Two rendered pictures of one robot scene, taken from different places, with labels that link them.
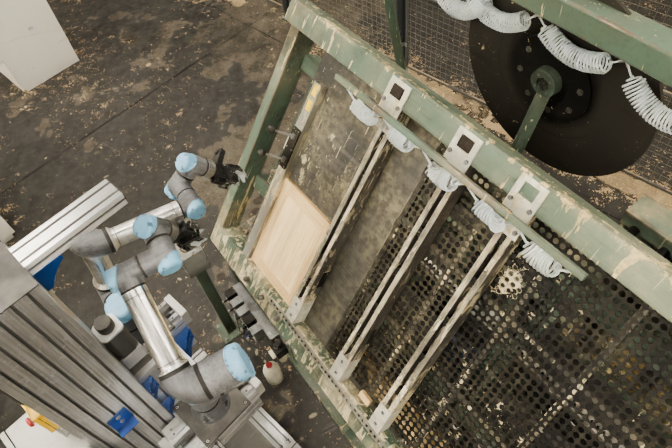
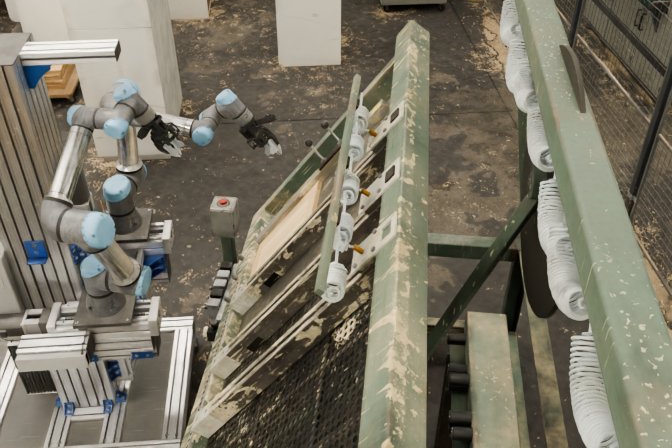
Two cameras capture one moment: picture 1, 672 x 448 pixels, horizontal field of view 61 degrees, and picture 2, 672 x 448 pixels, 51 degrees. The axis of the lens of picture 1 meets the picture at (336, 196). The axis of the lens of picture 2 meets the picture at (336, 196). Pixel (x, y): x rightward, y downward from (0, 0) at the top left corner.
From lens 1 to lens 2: 1.33 m
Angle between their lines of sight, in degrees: 29
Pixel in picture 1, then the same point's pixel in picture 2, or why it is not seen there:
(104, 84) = (340, 91)
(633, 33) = (559, 124)
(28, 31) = (311, 16)
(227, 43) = (472, 114)
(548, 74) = (534, 170)
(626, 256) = (386, 315)
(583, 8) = (550, 90)
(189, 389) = (49, 217)
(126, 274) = (82, 113)
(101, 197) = (101, 46)
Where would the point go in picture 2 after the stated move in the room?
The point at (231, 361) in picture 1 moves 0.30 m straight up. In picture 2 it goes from (89, 220) to (68, 141)
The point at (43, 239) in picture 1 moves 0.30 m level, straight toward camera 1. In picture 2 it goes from (46, 47) to (21, 91)
